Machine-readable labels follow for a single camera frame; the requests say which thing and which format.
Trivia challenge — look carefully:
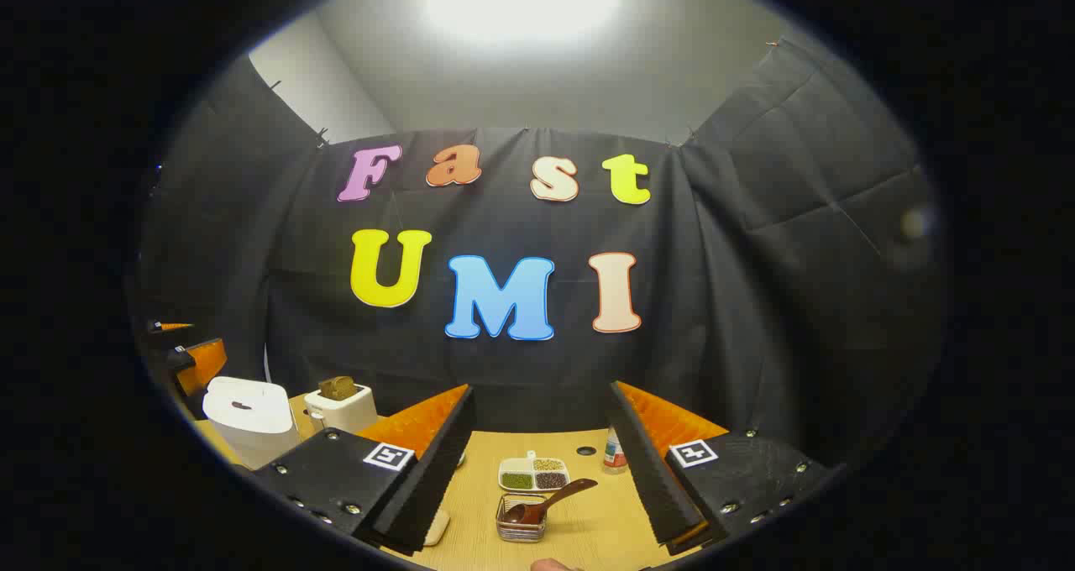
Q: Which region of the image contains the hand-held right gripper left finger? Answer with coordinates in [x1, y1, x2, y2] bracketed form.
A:
[252, 385, 477, 557]

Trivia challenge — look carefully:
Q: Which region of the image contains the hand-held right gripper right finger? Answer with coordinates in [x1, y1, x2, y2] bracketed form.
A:
[606, 380, 845, 557]

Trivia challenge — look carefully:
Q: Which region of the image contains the white rice cooker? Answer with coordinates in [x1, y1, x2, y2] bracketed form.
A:
[202, 376, 302, 471]

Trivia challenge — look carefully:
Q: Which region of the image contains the clear square chopstick holder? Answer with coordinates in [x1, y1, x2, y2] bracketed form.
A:
[495, 493, 548, 544]

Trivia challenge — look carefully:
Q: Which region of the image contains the brown wooden spoon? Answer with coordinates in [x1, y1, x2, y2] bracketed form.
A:
[504, 478, 599, 526]

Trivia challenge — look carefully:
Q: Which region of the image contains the clear plastic water bottle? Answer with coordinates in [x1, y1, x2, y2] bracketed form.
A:
[603, 427, 629, 475]

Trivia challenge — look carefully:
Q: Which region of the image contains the white divided bean dish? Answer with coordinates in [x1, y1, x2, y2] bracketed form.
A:
[498, 451, 572, 494]

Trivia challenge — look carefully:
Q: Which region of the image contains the white toaster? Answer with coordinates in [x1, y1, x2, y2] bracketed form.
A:
[304, 384, 379, 435]

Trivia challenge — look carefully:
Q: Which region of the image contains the black backdrop cloth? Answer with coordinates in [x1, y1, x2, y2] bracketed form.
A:
[139, 38, 946, 471]

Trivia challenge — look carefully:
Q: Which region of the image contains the ceiling light panel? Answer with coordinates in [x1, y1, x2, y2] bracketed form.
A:
[420, 0, 627, 47]

